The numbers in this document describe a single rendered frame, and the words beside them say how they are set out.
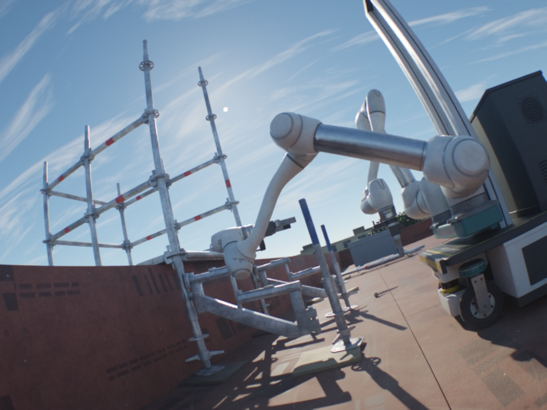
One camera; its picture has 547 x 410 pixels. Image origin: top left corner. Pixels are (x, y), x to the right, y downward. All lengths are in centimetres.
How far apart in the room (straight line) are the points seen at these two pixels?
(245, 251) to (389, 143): 69
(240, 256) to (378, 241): 626
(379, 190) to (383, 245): 588
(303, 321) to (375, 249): 594
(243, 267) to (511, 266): 101
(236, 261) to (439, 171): 82
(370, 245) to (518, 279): 634
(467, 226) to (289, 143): 68
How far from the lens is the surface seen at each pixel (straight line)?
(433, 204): 156
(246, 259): 121
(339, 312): 143
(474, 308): 118
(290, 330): 150
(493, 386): 84
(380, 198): 146
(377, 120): 165
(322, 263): 142
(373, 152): 96
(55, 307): 129
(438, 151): 91
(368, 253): 730
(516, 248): 111
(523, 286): 114
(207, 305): 166
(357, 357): 129
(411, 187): 172
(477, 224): 108
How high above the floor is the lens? 45
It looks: 14 degrees up
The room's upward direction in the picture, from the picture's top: 17 degrees counter-clockwise
